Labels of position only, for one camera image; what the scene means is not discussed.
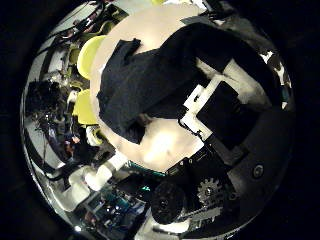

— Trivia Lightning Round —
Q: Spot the dark navy polo shirt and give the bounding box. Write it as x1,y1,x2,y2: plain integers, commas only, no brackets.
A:
96,21,284,145

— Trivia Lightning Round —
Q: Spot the large white cloth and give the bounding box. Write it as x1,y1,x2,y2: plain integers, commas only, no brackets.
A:
274,63,289,89

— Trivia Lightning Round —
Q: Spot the small white cloth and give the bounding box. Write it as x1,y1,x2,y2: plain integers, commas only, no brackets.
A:
259,49,275,65

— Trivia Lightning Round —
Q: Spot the open rack of circuit boards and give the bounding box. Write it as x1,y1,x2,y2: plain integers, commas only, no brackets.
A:
78,184,149,233

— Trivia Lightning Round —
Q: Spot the yellow shell chair with label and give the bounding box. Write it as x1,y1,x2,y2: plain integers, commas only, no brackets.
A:
72,89,100,126

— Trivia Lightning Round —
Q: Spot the person with dark hair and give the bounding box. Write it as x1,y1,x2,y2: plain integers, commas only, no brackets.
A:
25,79,66,116

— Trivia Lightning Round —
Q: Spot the teal ribbed cable strip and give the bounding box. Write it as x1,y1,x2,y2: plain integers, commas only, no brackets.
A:
127,159,167,178

